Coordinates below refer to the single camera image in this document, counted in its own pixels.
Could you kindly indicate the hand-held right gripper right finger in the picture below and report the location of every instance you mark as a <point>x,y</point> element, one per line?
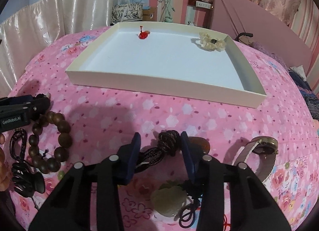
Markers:
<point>187,157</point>

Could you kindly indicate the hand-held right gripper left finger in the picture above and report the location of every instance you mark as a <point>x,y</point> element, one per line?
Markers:
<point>129,157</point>

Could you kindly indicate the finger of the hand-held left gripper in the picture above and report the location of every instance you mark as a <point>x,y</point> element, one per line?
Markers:
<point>39,106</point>

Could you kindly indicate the amber stone pendant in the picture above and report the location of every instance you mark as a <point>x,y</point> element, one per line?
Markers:
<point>203,145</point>

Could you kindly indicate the black small hair clip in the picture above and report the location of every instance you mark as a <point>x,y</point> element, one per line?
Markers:
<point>23,134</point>

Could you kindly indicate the black hair claw clip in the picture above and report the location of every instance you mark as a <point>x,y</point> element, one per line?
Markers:
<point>37,183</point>

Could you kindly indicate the white shallow cardboard box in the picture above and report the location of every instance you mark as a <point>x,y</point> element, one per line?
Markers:
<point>162,54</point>

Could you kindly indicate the person's left hand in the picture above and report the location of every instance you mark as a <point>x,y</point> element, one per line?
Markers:
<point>3,171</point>

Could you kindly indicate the pink floral blanket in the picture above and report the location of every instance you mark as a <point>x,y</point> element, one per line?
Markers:
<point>99,121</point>

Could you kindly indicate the cream satin curtain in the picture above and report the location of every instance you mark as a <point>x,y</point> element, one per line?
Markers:
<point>62,9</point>

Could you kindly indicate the cream flower scrunchie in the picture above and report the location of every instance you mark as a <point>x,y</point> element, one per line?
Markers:
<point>205,42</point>

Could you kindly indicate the red bead ornament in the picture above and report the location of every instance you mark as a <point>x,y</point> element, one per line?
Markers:
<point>142,35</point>

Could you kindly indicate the black and white patterned bag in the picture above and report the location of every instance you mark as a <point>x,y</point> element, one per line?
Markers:
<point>124,13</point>

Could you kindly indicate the purple cloth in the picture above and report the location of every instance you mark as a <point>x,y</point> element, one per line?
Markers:
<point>269,51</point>

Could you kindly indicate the dark patterned clothes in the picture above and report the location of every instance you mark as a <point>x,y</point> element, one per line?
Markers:
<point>306,89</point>

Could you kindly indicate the brown cardboard box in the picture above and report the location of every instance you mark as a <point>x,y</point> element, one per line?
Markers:
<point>149,14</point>

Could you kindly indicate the light blue gift bag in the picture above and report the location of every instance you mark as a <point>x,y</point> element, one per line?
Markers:
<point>139,0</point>

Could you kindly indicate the white power strip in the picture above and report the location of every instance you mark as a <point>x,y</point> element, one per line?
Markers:
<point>203,4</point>

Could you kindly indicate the pink headboard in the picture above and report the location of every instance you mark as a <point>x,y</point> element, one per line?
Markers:
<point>249,14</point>

